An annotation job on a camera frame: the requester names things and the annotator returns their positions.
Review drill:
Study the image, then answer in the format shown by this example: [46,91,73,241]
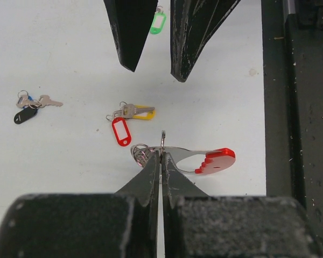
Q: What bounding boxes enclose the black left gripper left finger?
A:
[0,153,160,257]

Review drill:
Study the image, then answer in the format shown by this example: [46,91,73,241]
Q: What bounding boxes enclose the black and blue tagged keys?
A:
[13,90,63,125]

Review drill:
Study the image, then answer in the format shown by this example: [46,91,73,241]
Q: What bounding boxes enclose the yellow tagged key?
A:
[112,102,156,120]

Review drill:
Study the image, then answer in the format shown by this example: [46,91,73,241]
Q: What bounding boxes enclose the red handled metal key organiser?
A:
[130,131,236,175]

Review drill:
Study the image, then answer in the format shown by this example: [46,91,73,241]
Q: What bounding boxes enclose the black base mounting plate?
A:
[262,1,323,245]

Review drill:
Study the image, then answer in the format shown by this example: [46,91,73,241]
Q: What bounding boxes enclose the red tagged key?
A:
[106,102,132,147]

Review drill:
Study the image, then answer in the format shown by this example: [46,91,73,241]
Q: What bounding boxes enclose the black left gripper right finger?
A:
[161,153,323,257]

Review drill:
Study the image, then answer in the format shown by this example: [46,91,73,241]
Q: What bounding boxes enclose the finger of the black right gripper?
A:
[104,0,157,72]
[170,0,239,82]

